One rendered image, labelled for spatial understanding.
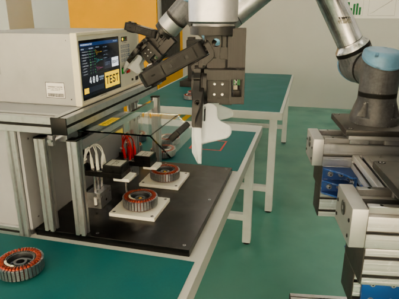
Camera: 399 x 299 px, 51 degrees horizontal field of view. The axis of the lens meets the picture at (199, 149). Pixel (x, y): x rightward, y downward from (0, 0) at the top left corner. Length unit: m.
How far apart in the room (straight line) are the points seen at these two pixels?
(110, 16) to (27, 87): 3.84
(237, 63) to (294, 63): 5.85
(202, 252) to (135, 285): 0.22
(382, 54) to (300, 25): 5.11
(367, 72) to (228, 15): 0.82
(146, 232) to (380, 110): 0.80
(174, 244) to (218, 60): 0.64
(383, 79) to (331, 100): 5.21
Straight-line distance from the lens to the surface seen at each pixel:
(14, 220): 1.35
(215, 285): 2.31
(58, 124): 1.13
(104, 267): 1.13
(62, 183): 1.41
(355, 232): 0.93
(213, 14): 0.62
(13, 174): 1.26
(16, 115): 1.19
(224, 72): 0.63
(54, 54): 1.26
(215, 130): 0.62
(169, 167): 1.58
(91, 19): 5.23
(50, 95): 1.29
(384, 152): 1.43
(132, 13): 5.00
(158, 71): 0.66
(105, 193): 1.40
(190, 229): 1.23
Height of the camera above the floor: 1.37
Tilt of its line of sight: 18 degrees down
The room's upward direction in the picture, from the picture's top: straight up
